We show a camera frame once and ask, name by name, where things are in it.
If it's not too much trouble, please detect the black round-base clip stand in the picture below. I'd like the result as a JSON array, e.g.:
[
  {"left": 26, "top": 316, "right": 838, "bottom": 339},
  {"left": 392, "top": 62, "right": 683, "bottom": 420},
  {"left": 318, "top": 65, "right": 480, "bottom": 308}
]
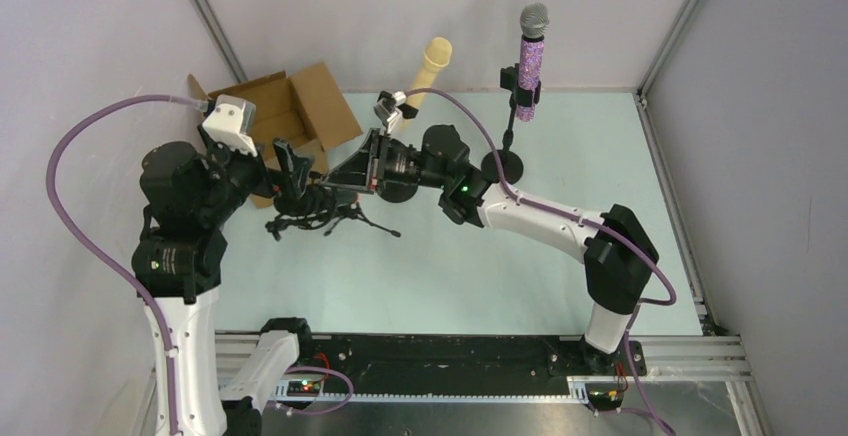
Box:
[{"left": 481, "top": 63, "right": 541, "bottom": 184}]

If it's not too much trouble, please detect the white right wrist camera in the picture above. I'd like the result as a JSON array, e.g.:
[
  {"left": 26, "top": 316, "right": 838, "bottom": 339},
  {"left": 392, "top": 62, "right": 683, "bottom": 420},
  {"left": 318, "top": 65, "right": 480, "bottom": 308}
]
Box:
[{"left": 373, "top": 91, "right": 407, "bottom": 135}]

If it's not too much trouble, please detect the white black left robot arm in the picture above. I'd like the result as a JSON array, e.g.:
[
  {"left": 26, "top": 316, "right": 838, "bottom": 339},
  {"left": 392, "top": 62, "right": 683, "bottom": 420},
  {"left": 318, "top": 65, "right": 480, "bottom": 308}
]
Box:
[{"left": 131, "top": 141, "right": 311, "bottom": 435}]

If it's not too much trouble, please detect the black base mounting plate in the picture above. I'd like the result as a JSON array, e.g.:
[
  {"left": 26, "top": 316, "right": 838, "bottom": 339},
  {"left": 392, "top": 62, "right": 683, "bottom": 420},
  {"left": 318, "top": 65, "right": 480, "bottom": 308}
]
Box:
[{"left": 301, "top": 333, "right": 647, "bottom": 395}]

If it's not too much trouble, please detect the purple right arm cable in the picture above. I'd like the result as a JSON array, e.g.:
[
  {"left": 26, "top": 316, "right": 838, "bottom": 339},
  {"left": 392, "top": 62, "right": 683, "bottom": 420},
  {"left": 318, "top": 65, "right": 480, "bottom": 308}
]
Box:
[{"left": 404, "top": 87, "right": 678, "bottom": 436}]

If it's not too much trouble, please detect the right base circuit board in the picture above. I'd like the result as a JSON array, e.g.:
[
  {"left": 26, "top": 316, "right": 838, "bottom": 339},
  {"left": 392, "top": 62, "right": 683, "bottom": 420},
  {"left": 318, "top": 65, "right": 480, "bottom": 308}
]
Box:
[{"left": 586, "top": 390, "right": 626, "bottom": 413}]

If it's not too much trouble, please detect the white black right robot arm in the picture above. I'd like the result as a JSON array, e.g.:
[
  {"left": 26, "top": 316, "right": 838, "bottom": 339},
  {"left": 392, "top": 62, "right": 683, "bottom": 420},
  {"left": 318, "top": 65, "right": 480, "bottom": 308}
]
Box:
[{"left": 321, "top": 125, "right": 658, "bottom": 372}]

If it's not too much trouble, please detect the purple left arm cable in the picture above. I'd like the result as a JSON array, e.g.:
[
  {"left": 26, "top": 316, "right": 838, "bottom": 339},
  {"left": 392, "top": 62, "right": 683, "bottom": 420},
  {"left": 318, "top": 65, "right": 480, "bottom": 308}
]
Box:
[{"left": 45, "top": 94, "right": 356, "bottom": 436}]

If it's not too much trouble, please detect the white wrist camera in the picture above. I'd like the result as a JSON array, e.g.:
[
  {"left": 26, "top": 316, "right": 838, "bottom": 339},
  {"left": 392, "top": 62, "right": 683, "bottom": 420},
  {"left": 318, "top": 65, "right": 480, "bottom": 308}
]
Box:
[
  {"left": 201, "top": 94, "right": 258, "bottom": 156},
  {"left": 373, "top": 91, "right": 407, "bottom": 135}
]

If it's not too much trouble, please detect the brown cardboard box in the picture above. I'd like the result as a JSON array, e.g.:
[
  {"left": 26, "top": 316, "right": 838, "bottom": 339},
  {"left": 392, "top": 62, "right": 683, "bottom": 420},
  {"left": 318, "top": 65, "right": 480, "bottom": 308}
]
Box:
[{"left": 187, "top": 62, "right": 363, "bottom": 173}]

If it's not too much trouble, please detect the base circuit board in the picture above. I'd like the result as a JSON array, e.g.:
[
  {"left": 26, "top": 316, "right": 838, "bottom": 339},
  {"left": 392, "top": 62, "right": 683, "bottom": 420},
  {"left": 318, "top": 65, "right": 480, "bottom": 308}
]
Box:
[
  {"left": 586, "top": 390, "right": 626, "bottom": 413},
  {"left": 285, "top": 380, "right": 323, "bottom": 398}
]

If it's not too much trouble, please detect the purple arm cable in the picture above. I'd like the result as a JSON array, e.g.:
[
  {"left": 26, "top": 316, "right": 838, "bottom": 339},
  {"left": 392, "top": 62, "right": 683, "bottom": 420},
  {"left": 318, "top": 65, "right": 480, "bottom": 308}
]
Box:
[
  {"left": 404, "top": 87, "right": 678, "bottom": 436},
  {"left": 45, "top": 94, "right": 356, "bottom": 436}
]

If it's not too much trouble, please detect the black tripod shock mount stand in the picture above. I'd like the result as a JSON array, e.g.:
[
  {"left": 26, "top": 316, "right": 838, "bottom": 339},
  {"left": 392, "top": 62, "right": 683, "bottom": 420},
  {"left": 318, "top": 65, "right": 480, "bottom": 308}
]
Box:
[{"left": 265, "top": 185, "right": 401, "bottom": 241}]

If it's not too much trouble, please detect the left base circuit board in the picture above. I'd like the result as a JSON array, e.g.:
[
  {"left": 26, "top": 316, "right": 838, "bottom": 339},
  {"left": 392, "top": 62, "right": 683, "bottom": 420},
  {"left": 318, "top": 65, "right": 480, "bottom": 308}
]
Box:
[{"left": 285, "top": 380, "right": 323, "bottom": 398}]

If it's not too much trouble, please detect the grey slotted cable duct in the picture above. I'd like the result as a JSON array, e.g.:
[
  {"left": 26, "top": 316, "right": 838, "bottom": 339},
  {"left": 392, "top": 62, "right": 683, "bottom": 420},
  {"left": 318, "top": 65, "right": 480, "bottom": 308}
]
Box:
[{"left": 269, "top": 380, "right": 589, "bottom": 404}]

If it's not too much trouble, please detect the purple glitter microphone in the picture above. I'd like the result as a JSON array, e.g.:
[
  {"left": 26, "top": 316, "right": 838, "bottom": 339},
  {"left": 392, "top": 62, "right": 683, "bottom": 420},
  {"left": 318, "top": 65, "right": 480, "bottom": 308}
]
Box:
[{"left": 515, "top": 3, "right": 549, "bottom": 122}]

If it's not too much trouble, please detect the beige microphone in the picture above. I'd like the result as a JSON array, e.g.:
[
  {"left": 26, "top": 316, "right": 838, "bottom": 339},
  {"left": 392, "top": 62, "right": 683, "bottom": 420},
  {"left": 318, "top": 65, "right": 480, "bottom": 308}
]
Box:
[{"left": 406, "top": 37, "right": 453, "bottom": 110}]

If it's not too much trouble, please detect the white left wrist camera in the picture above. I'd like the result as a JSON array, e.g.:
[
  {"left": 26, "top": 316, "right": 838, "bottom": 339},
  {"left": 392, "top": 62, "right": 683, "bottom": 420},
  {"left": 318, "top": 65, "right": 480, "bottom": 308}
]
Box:
[{"left": 201, "top": 94, "right": 258, "bottom": 156}]

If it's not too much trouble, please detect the black round-base clamp stand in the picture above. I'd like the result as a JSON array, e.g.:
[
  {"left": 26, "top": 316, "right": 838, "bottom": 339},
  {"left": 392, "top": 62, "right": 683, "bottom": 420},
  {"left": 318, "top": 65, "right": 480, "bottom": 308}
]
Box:
[{"left": 378, "top": 103, "right": 419, "bottom": 203}]

